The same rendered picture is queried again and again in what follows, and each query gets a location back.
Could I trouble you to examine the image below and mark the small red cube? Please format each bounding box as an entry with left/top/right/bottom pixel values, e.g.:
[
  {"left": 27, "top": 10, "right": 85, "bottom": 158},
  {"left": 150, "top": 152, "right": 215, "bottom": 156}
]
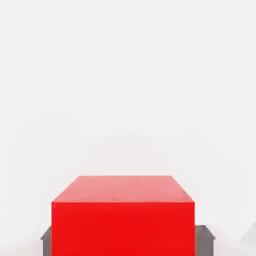
[{"left": 51, "top": 175, "right": 196, "bottom": 256}]

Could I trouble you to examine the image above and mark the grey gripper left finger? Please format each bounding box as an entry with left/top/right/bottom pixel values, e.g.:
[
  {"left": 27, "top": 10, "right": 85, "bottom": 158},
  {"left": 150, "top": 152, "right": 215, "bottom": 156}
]
[{"left": 39, "top": 226, "right": 52, "bottom": 256}]

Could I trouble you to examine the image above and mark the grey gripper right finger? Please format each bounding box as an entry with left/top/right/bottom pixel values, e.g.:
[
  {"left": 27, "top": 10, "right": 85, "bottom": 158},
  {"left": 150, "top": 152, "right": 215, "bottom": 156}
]
[{"left": 194, "top": 224, "right": 216, "bottom": 256}]

